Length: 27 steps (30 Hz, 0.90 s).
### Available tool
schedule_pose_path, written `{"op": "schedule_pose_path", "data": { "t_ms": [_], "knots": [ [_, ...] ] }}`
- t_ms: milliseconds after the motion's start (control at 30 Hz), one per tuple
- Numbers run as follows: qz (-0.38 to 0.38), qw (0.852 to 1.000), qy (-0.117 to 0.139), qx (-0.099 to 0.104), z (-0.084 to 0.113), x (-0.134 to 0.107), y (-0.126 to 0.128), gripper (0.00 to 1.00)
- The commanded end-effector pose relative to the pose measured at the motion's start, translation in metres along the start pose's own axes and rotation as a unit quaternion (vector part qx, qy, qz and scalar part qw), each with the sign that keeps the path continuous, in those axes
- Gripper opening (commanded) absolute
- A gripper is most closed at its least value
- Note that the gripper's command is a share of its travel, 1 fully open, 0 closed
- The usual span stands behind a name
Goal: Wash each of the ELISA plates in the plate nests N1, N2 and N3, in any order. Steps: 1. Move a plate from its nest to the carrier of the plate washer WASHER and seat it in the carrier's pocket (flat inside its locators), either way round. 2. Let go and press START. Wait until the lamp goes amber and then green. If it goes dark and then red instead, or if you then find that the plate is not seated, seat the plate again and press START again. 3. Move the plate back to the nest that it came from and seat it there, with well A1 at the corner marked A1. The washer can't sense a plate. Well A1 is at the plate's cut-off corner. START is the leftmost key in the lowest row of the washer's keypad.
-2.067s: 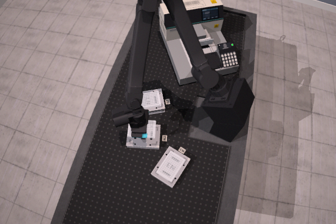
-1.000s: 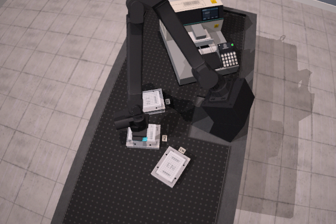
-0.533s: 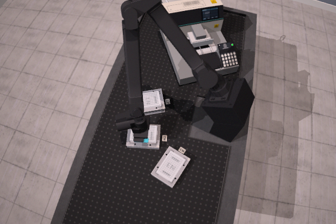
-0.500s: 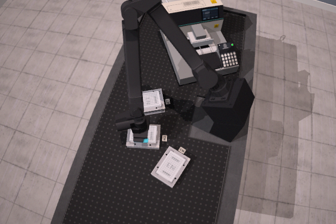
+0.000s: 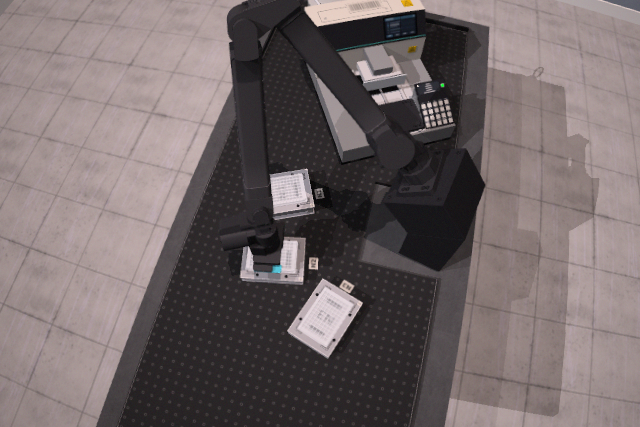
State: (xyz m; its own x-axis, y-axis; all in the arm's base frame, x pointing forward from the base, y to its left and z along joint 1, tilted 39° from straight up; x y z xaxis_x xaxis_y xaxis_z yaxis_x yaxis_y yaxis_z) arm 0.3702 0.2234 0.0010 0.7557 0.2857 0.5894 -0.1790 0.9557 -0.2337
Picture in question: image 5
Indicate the white multi-well plate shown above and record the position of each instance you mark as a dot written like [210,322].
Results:
[290,189]
[288,246]
[316,318]

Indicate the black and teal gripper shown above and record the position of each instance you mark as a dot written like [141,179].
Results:
[271,262]

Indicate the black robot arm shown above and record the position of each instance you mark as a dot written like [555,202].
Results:
[392,146]

